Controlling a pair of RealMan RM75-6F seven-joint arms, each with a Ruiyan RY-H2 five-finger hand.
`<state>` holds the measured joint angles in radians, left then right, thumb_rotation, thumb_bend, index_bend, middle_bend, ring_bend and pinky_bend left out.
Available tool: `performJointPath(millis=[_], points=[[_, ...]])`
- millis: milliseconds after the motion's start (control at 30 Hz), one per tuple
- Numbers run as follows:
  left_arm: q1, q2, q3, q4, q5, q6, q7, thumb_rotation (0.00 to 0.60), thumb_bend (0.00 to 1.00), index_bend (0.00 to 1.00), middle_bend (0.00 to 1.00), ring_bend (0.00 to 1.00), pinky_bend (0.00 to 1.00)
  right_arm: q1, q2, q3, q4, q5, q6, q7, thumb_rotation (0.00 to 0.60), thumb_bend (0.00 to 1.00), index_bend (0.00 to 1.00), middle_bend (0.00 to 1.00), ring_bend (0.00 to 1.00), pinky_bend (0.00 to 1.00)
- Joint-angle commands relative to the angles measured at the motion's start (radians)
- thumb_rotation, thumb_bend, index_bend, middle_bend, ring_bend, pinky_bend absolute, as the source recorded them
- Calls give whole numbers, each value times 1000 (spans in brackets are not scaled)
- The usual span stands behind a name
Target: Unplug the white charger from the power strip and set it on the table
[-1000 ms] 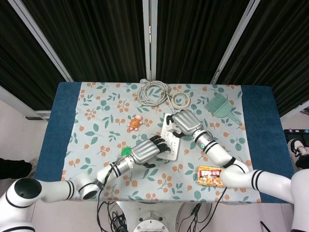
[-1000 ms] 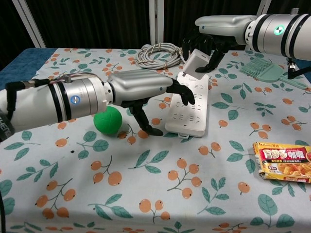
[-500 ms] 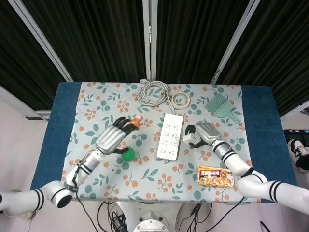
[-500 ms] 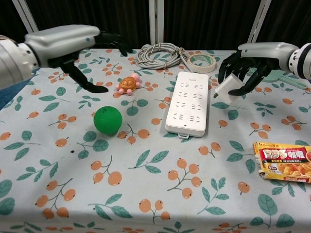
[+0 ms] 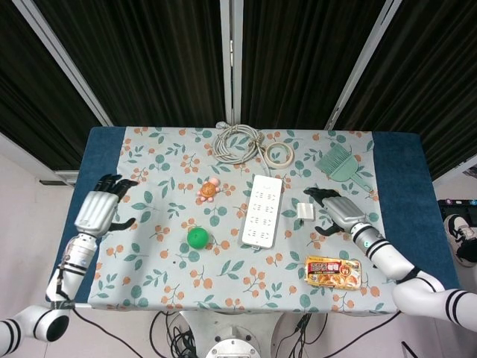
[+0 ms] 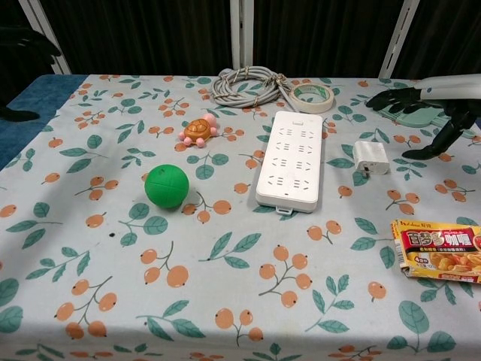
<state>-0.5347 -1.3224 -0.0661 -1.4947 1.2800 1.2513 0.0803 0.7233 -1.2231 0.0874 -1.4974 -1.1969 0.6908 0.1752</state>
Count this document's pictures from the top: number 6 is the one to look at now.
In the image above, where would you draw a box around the green ball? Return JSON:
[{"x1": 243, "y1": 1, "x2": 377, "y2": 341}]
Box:
[{"x1": 144, "y1": 163, "x2": 190, "y2": 209}]

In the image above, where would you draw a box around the grey cable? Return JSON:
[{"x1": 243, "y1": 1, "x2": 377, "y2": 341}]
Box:
[{"x1": 210, "y1": 66, "x2": 302, "y2": 112}]

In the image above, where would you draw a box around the mint green mini dustpan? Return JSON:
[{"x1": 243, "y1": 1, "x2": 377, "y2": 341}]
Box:
[{"x1": 396, "y1": 108, "x2": 481, "y2": 138}]

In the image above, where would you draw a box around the blue table cover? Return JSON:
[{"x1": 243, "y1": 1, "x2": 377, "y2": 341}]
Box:
[{"x1": 0, "y1": 73, "x2": 89, "y2": 171}]

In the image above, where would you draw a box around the mint green mini brush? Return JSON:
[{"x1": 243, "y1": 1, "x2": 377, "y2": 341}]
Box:
[{"x1": 377, "y1": 102, "x2": 406, "y2": 121}]

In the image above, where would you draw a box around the floral tablecloth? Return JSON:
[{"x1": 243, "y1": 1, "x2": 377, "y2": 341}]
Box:
[{"x1": 0, "y1": 73, "x2": 481, "y2": 361}]

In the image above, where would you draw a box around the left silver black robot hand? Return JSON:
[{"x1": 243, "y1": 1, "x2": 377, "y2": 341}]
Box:
[{"x1": 0, "y1": 26, "x2": 62, "y2": 123}]

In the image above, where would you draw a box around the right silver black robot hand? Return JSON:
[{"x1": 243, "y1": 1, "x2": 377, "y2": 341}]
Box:
[{"x1": 365, "y1": 73, "x2": 481, "y2": 161}]

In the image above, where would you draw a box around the white frame post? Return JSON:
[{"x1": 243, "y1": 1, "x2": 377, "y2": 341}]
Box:
[
  {"x1": 228, "y1": 0, "x2": 257, "y2": 75},
  {"x1": 378, "y1": 0, "x2": 425, "y2": 79},
  {"x1": 17, "y1": 0, "x2": 73, "y2": 75}
]

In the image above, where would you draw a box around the orange pink turtle toy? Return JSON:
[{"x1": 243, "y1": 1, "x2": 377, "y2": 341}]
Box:
[{"x1": 179, "y1": 114, "x2": 219, "y2": 149}]

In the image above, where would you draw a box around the yellow red curry box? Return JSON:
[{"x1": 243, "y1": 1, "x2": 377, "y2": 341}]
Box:
[{"x1": 390, "y1": 218, "x2": 481, "y2": 285}]

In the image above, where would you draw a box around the beige tape roll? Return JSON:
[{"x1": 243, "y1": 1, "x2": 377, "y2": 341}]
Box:
[{"x1": 290, "y1": 83, "x2": 335, "y2": 114}]

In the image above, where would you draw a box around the white charger block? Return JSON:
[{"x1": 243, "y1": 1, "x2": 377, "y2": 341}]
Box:
[{"x1": 351, "y1": 141, "x2": 391, "y2": 178}]

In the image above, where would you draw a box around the white power strip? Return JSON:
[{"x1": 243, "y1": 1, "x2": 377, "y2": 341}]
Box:
[{"x1": 255, "y1": 110, "x2": 325, "y2": 215}]

